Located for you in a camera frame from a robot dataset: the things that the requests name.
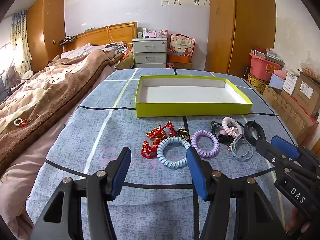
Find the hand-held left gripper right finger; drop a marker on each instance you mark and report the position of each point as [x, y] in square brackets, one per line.
[196, 172]

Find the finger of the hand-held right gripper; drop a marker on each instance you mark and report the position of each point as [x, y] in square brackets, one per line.
[285, 146]
[267, 152]

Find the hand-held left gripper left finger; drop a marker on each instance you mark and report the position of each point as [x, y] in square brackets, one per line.
[122, 171]

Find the black wristband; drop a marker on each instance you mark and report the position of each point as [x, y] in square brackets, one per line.
[260, 131]

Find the green cardboard box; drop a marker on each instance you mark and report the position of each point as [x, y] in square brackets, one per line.
[187, 110]

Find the person's right hand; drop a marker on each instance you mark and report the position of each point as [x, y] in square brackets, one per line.
[295, 221]

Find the large cardboard box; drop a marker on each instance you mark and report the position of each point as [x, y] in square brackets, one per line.
[287, 110]

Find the blue plaid cloth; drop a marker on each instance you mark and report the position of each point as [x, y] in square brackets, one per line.
[82, 135]

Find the labelled cardboard box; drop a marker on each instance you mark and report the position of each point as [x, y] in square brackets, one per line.
[307, 90]

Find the white paper box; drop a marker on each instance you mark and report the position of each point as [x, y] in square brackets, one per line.
[290, 83]

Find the lavender box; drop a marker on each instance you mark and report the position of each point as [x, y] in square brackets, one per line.
[276, 80]

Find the yellow patterned box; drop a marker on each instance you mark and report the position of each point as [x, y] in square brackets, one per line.
[256, 82]

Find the pink plastic bucket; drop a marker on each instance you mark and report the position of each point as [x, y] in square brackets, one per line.
[260, 67]

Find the clear plastic bag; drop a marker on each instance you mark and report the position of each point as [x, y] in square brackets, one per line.
[310, 66]

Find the stack of woven mats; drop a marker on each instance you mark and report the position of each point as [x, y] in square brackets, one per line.
[265, 53]

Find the pink bed sheet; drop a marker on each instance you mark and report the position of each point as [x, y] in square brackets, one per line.
[17, 175]

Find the brown blanket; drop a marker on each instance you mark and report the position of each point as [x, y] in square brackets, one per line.
[62, 85]

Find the small brown cardboard box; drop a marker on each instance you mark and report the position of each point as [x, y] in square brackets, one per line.
[183, 65]

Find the orange box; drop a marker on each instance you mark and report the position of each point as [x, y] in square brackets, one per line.
[178, 58]

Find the grey nightstand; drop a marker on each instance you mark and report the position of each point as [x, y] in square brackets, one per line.
[150, 55]

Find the pale pillow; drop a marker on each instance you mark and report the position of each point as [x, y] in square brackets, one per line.
[77, 50]

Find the red patterned gift bag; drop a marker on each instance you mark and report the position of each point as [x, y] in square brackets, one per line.
[182, 43]

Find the wide wooden wardrobe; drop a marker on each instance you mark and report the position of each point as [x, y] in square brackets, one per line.
[237, 25]

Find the wooden headboard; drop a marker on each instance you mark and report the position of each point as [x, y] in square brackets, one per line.
[107, 33]

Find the pink box on nightstand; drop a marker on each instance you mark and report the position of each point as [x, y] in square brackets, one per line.
[156, 33]

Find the narrow wooden wardrobe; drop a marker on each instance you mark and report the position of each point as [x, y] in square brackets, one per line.
[40, 30]

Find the floral curtain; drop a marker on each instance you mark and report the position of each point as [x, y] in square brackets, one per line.
[21, 40]

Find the small wall shelf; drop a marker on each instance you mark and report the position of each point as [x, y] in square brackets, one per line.
[67, 40]

